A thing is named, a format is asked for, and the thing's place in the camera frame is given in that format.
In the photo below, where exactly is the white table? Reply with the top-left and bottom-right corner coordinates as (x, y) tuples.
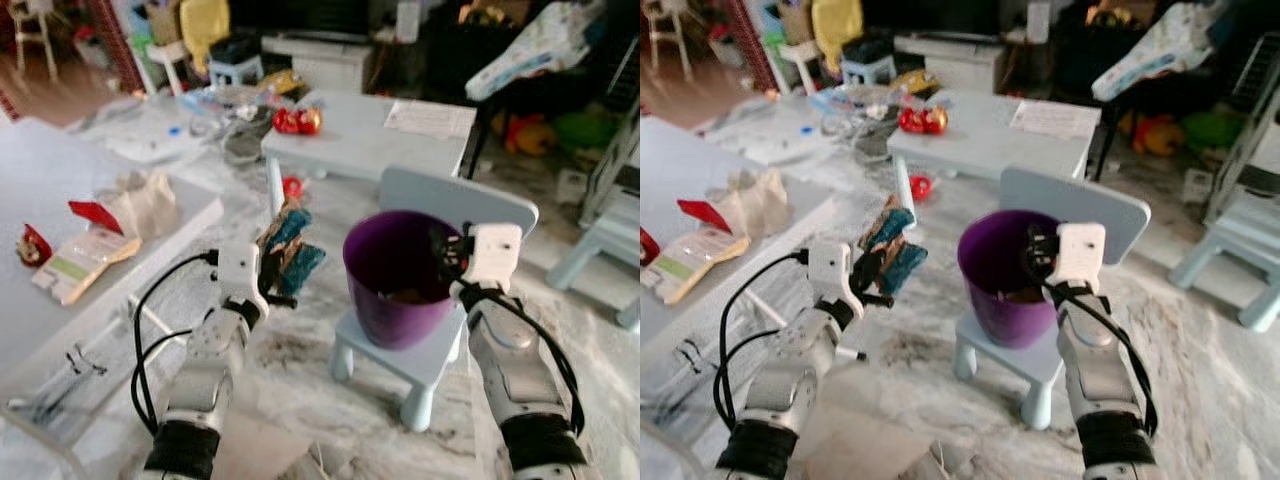
(640, 118), (839, 406)
(0, 118), (227, 446)

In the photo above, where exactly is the light blue child chair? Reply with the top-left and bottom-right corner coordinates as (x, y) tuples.
(330, 165), (541, 433)
(952, 165), (1152, 431)

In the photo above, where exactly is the red flat packet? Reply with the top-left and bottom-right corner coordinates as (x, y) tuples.
(68, 200), (125, 237)
(677, 199), (736, 235)

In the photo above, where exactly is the red shiny fruit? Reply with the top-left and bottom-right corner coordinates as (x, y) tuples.
(272, 105), (324, 137)
(898, 105), (949, 136)

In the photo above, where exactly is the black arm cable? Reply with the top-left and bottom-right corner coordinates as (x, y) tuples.
(130, 250), (219, 433)
(1045, 280), (1161, 437)
(478, 288), (587, 437)
(712, 250), (809, 433)

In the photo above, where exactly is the green toy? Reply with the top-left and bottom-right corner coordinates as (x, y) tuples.
(1180, 110), (1246, 153)
(552, 110), (621, 153)

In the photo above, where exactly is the teal and tan snack bag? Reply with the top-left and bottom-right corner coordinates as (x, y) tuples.
(862, 195), (929, 298)
(258, 198), (328, 299)

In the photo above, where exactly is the clear plastic bag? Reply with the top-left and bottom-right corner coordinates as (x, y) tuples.
(180, 85), (276, 126)
(808, 84), (906, 125)

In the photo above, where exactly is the white patterned ironing board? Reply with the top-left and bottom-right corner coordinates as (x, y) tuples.
(465, 0), (608, 103)
(1090, 0), (1233, 103)

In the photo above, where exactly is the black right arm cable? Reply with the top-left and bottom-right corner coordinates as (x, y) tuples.
(1045, 280), (1161, 437)
(478, 288), (587, 437)

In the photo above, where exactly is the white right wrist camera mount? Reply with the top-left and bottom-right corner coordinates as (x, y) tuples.
(462, 222), (524, 294)
(1050, 222), (1107, 294)

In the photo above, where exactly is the purple plastic rubbish bin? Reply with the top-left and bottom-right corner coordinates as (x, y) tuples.
(342, 210), (471, 351)
(957, 210), (1067, 349)

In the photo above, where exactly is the light blue low table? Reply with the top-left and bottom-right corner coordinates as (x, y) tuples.
(262, 92), (479, 217)
(888, 90), (1103, 217)

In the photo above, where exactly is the crumpled beige paper bag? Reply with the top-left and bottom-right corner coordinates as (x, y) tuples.
(722, 168), (791, 239)
(98, 170), (183, 241)

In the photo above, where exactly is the wooden chair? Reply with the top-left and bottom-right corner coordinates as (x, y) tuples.
(645, 0), (696, 83)
(8, 0), (61, 83)

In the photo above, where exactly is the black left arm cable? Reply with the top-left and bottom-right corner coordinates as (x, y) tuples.
(712, 250), (809, 433)
(130, 250), (219, 433)

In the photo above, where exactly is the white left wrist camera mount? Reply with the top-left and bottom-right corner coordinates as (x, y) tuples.
(805, 240), (852, 319)
(215, 242), (269, 321)

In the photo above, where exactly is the white low cabinet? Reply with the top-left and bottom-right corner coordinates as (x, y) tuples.
(262, 35), (376, 96)
(895, 33), (1006, 94)

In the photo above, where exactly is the white paper sheet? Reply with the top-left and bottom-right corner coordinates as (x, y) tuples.
(1010, 98), (1101, 139)
(384, 100), (477, 139)

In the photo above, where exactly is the yellow toy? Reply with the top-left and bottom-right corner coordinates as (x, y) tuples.
(1120, 112), (1185, 157)
(492, 112), (557, 157)

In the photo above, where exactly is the light blue stool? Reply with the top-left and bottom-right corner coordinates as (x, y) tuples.
(545, 190), (641, 333)
(1168, 190), (1280, 333)

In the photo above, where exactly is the beige snack packet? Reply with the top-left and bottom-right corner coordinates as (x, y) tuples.
(32, 228), (143, 306)
(655, 226), (751, 305)

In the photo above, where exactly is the small blue stool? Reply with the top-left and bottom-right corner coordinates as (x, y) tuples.
(208, 55), (265, 89)
(842, 55), (897, 87)

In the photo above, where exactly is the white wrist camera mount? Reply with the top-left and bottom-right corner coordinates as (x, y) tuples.
(805, 240), (852, 319)
(462, 222), (524, 294)
(215, 242), (269, 321)
(1050, 222), (1107, 294)

